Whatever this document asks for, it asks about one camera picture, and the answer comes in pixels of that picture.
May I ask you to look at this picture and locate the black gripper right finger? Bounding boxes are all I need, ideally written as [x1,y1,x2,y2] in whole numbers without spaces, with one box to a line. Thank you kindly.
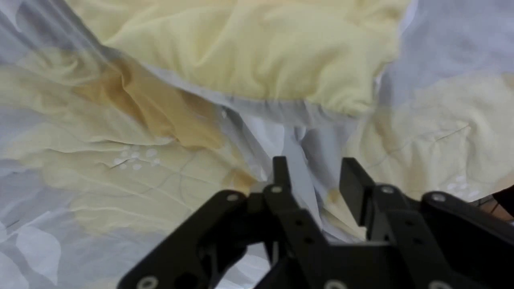
[337,155,514,289]

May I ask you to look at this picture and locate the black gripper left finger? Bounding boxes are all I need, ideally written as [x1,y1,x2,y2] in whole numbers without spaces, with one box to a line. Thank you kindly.
[115,154,335,289]

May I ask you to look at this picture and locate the gray and yellow floral duvet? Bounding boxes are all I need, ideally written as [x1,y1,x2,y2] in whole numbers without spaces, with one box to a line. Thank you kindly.
[0,0,514,289]

